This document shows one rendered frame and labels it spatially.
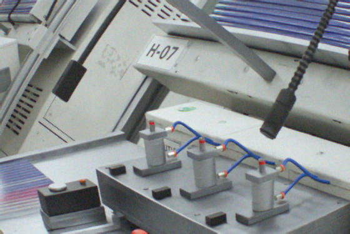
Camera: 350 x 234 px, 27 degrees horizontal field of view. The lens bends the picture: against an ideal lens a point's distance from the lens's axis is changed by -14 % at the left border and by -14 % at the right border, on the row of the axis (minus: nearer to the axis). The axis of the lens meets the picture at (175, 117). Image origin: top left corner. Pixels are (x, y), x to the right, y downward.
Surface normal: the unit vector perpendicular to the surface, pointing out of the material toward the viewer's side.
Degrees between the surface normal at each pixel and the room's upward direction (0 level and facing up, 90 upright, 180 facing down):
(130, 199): 134
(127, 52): 90
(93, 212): 90
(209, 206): 43
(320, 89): 90
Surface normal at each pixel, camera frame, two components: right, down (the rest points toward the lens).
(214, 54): -0.71, -0.52
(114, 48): 0.47, 0.15
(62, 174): -0.11, -0.97
